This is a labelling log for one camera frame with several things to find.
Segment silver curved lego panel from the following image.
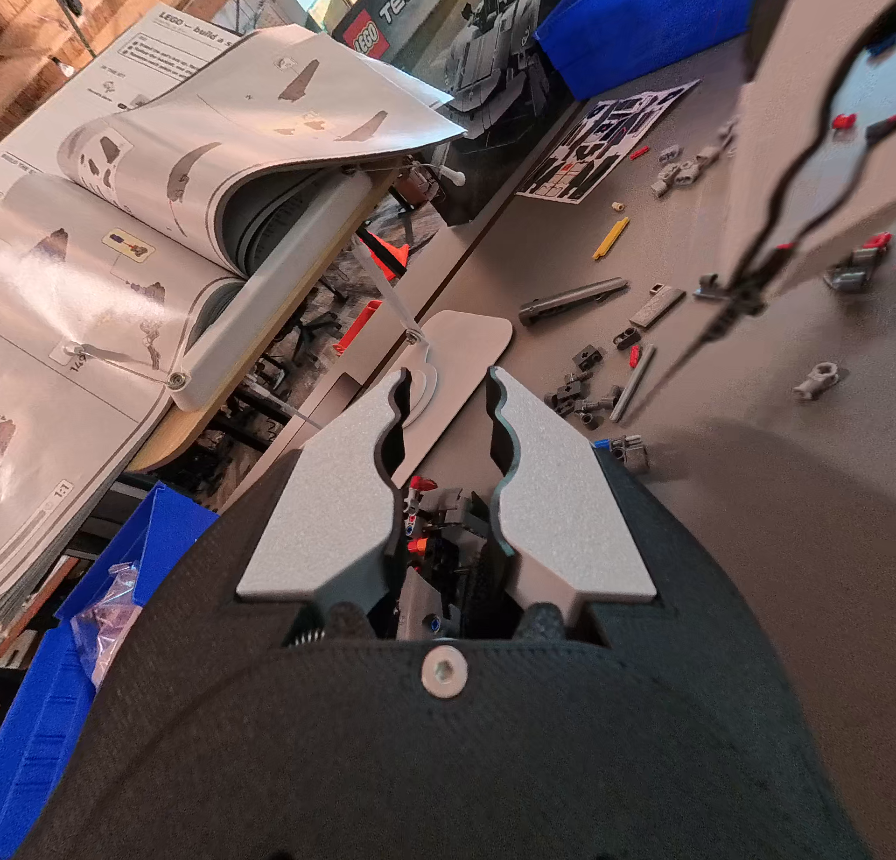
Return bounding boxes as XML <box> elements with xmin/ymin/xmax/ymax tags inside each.
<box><xmin>519</xmin><ymin>277</ymin><xmax>630</xmax><ymax>326</ymax></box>

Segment plastic bag of lego parts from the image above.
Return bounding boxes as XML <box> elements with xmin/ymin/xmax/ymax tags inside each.
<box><xmin>70</xmin><ymin>562</ymin><xmax>144</xmax><ymax>689</ymax></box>

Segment black office chair base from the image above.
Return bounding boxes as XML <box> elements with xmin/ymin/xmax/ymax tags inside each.
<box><xmin>248</xmin><ymin>310</ymin><xmax>344</xmax><ymax>402</ymax></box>

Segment partly built lego car model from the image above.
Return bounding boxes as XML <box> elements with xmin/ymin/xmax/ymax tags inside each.
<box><xmin>395</xmin><ymin>475</ymin><xmax>522</xmax><ymax>640</ymax></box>

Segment blue plastic bin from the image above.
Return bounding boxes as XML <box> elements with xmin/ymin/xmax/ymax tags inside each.
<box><xmin>535</xmin><ymin>0</ymin><xmax>765</xmax><ymax>102</ymax></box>
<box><xmin>0</xmin><ymin>615</ymin><xmax>99</xmax><ymax>847</ymax></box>

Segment flat grey lego tile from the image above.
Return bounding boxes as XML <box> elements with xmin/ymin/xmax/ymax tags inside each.
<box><xmin>629</xmin><ymin>282</ymin><xmax>687</xmax><ymax>329</ymax></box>

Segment cluster of light grey lego bushes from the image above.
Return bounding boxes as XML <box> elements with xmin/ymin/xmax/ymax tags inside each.
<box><xmin>651</xmin><ymin>121</ymin><xmax>739</xmax><ymax>197</ymax></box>

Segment open instruction book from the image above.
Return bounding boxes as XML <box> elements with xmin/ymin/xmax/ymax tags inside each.
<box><xmin>0</xmin><ymin>23</ymin><xmax>468</xmax><ymax>598</ymax></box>

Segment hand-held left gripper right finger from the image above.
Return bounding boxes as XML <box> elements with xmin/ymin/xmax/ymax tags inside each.
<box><xmin>487</xmin><ymin>366</ymin><xmax>659</xmax><ymax>623</ymax></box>

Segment light grey lego axle connector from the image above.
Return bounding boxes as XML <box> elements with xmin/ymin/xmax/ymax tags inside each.
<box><xmin>793</xmin><ymin>361</ymin><xmax>841</xmax><ymax>402</ymax></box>

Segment orange traffic cone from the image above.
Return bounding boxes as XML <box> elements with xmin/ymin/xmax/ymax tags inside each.
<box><xmin>364</xmin><ymin>233</ymin><xmax>410</xmax><ymax>283</ymax></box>

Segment dark grey lego connector block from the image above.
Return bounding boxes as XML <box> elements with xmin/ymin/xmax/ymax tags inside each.
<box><xmin>825</xmin><ymin>233</ymin><xmax>893</xmax><ymax>294</ymax></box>

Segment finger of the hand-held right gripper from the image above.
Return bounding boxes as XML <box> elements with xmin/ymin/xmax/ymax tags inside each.
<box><xmin>724</xmin><ymin>0</ymin><xmax>896</xmax><ymax>294</ymax></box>
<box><xmin>731</xmin><ymin>114</ymin><xmax>896</xmax><ymax>301</ymax></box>

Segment light grey lego axle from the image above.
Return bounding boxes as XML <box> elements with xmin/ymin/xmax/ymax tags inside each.
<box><xmin>609</xmin><ymin>344</ymin><xmax>658</xmax><ymax>423</ymax></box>

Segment sticker sheet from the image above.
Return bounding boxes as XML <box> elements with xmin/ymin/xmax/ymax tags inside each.
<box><xmin>517</xmin><ymin>79</ymin><xmax>701</xmax><ymax>204</ymax></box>

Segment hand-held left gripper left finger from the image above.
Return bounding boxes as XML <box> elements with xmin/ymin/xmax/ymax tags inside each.
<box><xmin>237</xmin><ymin>367</ymin><xmax>413</xmax><ymax>619</ymax></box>

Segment dark cardboard set box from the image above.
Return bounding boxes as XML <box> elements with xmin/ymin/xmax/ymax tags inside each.
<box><xmin>332</xmin><ymin>0</ymin><xmax>582</xmax><ymax>227</ymax></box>

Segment printed task sheet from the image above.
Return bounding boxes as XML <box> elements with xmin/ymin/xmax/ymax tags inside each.
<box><xmin>0</xmin><ymin>4</ymin><xmax>263</xmax><ymax>196</ymax></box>

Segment pile of dark grey lego connectors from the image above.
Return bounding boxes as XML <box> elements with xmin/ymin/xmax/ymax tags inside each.
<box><xmin>546</xmin><ymin>345</ymin><xmax>625</xmax><ymax>431</ymax></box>

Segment yellow lego axle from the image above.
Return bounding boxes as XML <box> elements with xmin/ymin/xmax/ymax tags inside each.
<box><xmin>593</xmin><ymin>217</ymin><xmax>631</xmax><ymax>261</ymax></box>

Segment blue and grey lego subassembly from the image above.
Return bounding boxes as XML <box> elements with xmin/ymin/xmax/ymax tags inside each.
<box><xmin>591</xmin><ymin>434</ymin><xmax>651</xmax><ymax>474</ymax></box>

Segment red storage bin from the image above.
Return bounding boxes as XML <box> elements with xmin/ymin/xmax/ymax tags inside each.
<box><xmin>332</xmin><ymin>300</ymin><xmax>385</xmax><ymax>353</ymax></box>

